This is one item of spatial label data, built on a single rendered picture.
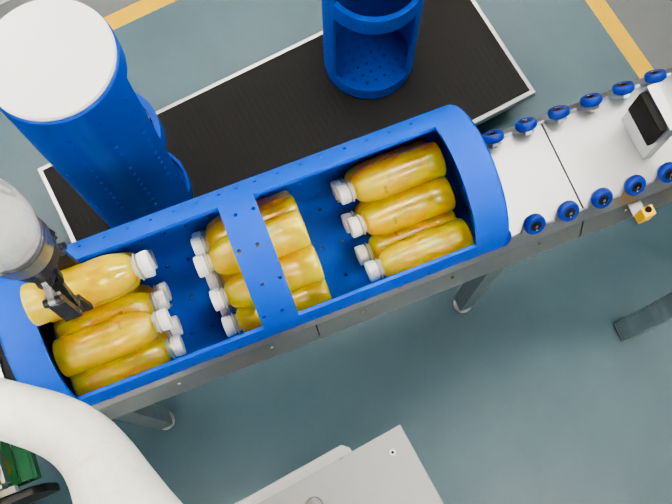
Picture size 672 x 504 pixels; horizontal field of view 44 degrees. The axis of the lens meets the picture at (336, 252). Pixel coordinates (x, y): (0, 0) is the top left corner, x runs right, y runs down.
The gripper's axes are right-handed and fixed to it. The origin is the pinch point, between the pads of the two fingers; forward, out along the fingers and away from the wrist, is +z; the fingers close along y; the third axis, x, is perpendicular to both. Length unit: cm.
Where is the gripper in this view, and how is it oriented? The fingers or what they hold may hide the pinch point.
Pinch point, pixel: (71, 283)
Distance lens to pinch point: 135.2
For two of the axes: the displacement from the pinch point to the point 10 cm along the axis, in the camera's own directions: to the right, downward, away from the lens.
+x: -9.3, 3.5, -0.9
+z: 0.1, 2.6, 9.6
